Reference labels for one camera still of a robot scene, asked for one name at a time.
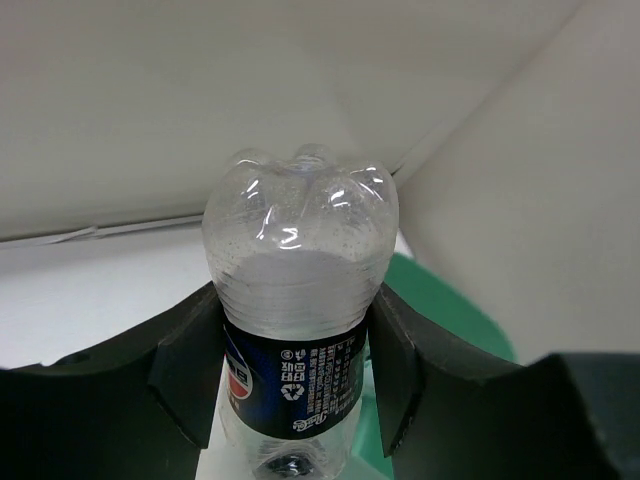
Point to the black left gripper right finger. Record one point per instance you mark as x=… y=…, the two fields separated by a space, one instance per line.
x=449 y=410

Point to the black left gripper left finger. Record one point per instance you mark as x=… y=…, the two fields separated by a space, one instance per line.
x=139 y=405

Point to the clear black-label pepsi bottle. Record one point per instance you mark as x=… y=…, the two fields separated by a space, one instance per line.
x=297 y=249

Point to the green plastic bin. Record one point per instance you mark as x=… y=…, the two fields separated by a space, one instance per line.
x=438 y=301

